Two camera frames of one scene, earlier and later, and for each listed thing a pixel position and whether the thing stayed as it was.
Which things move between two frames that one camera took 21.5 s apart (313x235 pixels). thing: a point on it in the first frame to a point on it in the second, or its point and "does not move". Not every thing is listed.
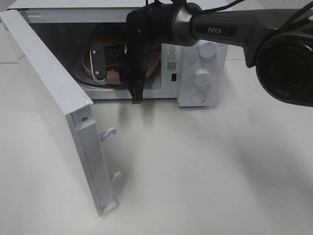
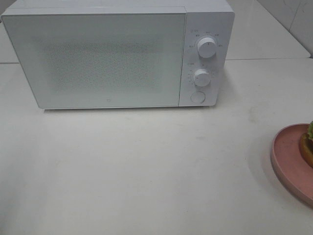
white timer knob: x=202 y=77 does not move
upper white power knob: x=207 y=49 does not move
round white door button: x=198 y=97 does not move
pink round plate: x=114 y=76 to x=292 y=169
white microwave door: x=68 y=112 to x=100 y=58
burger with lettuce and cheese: x=109 y=34 to x=306 y=145
